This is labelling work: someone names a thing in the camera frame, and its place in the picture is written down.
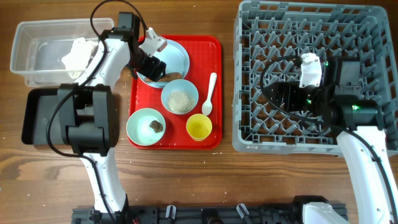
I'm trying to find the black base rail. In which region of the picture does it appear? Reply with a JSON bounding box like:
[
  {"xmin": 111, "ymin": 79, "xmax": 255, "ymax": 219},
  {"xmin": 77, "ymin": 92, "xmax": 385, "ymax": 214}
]
[{"xmin": 71, "ymin": 203, "xmax": 348, "ymax": 224}]

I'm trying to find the brown bread stick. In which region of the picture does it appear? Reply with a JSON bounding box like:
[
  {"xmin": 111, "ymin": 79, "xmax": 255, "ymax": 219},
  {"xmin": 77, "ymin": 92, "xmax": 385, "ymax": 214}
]
[{"xmin": 158, "ymin": 72, "xmax": 182, "ymax": 82}]

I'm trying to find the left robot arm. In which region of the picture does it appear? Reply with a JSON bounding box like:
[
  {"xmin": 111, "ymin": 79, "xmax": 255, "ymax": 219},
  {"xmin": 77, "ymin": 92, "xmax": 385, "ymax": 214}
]
[{"xmin": 50, "ymin": 12, "xmax": 167, "ymax": 223}]

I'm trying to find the clear plastic bin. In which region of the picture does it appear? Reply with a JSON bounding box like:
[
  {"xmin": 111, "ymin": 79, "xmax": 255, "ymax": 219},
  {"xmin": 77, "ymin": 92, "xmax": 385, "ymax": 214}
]
[{"xmin": 10, "ymin": 19, "xmax": 98, "ymax": 88}]

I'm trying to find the red serving tray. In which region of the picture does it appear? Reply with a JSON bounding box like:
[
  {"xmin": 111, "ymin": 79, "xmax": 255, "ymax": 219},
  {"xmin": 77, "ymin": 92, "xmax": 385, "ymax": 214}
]
[{"xmin": 129, "ymin": 35, "xmax": 223, "ymax": 150}]

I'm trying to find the right black cable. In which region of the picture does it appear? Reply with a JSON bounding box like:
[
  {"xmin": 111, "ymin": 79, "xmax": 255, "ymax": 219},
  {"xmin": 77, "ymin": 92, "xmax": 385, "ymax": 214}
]
[{"xmin": 259, "ymin": 55, "xmax": 398, "ymax": 224}]

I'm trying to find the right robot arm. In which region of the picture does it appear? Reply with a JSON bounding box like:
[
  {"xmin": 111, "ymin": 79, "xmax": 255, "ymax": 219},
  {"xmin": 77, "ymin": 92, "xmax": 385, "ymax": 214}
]
[{"xmin": 260, "ymin": 54, "xmax": 397, "ymax": 223}]

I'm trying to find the yellow plastic cup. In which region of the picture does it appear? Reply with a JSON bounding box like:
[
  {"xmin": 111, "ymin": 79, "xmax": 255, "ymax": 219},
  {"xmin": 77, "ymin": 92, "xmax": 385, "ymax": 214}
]
[{"xmin": 186, "ymin": 114, "xmax": 213, "ymax": 141}]

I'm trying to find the large light blue plate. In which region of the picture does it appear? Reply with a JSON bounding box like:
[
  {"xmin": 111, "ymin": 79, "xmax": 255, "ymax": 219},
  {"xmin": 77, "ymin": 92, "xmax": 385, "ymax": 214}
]
[{"xmin": 154, "ymin": 39, "xmax": 190, "ymax": 79}]

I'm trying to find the mint green bowl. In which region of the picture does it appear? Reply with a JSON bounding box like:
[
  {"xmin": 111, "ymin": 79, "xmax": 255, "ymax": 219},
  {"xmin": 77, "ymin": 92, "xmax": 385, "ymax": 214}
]
[{"xmin": 126, "ymin": 108, "xmax": 166, "ymax": 146}]

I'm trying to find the white rice pile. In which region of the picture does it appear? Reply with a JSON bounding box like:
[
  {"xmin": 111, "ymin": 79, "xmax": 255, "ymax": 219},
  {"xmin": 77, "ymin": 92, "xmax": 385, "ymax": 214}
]
[{"xmin": 167, "ymin": 90, "xmax": 195, "ymax": 114}]

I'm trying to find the white plastic spoon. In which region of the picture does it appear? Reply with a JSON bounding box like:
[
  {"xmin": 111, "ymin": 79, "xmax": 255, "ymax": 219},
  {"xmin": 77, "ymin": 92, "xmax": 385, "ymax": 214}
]
[{"xmin": 201, "ymin": 72, "xmax": 217, "ymax": 116}]

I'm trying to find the left black cable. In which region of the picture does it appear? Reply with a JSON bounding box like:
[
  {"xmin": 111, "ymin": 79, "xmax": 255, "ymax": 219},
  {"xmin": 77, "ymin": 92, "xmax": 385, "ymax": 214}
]
[{"xmin": 45, "ymin": 0, "xmax": 149, "ymax": 224}]

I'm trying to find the dark brown food scrap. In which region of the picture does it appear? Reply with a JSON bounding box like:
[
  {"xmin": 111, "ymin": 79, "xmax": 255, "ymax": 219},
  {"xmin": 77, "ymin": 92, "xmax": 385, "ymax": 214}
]
[{"xmin": 149, "ymin": 120, "xmax": 164, "ymax": 133}]

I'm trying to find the grey dishwasher rack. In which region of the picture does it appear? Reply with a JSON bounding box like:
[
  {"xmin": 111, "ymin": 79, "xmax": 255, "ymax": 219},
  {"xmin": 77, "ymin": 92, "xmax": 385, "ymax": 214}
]
[{"xmin": 232, "ymin": 1, "xmax": 397, "ymax": 156}]

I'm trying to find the black cable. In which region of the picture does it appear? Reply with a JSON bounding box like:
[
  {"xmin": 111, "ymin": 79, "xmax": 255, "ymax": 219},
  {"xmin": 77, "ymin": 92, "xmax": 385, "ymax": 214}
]
[
  {"xmin": 259, "ymin": 55, "xmax": 398, "ymax": 224},
  {"xmin": 45, "ymin": 0, "xmax": 149, "ymax": 224}
]

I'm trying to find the light blue rice bowl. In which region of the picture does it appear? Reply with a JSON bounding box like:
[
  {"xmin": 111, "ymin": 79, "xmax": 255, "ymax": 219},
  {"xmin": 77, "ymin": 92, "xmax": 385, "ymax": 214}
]
[{"xmin": 161, "ymin": 79, "xmax": 199, "ymax": 115}]

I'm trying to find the white napkin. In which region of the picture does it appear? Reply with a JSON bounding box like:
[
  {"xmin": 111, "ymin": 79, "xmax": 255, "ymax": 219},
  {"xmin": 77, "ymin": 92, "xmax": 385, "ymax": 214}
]
[{"xmin": 62, "ymin": 37, "xmax": 98, "ymax": 79}]

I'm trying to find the black waste tray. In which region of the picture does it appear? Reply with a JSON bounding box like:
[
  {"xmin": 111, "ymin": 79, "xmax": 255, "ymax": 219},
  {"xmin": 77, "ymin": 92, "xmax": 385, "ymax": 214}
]
[{"xmin": 21, "ymin": 86, "xmax": 113, "ymax": 146}]

